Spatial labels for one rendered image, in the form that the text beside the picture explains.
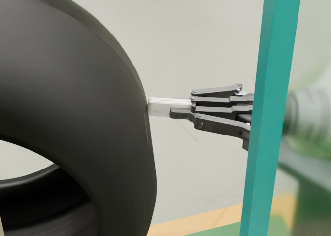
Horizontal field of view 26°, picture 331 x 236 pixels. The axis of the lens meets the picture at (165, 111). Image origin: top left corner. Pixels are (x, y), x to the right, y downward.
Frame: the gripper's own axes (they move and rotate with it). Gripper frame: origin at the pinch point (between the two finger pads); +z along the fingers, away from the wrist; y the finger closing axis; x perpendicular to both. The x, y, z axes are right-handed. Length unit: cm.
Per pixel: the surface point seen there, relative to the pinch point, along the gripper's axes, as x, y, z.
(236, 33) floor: 115, -203, -73
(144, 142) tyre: -2.9, 12.0, 5.4
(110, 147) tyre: -6.2, 16.8, 10.9
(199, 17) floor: 118, -218, -57
